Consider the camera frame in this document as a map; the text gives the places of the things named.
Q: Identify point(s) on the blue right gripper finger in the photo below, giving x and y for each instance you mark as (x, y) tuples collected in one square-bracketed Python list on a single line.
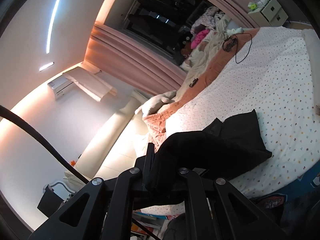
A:
[(149, 159)]

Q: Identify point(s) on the white bedside drawer cabinet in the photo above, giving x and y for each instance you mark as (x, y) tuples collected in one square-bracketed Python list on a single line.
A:
[(267, 13)]

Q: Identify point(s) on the small black device on bed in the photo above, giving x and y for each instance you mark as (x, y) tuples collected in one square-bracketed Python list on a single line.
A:
[(193, 83)]

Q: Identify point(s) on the white wall air conditioner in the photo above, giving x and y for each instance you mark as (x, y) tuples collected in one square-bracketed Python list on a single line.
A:
[(59, 86)]

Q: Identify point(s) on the pink left curtain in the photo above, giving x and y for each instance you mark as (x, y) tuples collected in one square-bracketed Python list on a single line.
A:
[(126, 59)]

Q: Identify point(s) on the white pillow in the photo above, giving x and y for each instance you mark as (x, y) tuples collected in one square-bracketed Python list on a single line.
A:
[(155, 103)]

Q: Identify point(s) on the pile of clothes by window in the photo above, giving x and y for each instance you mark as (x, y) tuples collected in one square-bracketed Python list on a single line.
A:
[(212, 23)]

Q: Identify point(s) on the folded cream cloth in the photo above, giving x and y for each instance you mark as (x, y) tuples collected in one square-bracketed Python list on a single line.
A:
[(312, 45)]

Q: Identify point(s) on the cream cloth hanging on wall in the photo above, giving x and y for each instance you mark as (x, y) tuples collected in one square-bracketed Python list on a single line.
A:
[(91, 84)]

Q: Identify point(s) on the orange-brown blanket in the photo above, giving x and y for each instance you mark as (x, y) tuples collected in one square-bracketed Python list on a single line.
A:
[(207, 70)]

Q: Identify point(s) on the black button-up jacket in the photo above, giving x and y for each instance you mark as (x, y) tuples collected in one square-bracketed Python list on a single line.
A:
[(224, 149)]

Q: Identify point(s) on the white dotted bed sheet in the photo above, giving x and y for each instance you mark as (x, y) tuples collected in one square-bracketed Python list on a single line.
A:
[(271, 74)]

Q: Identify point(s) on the cream padded headboard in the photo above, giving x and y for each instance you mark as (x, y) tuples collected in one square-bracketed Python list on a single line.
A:
[(117, 145)]

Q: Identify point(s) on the blue cartoon bed cover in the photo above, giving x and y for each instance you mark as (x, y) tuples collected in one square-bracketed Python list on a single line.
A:
[(294, 205)]

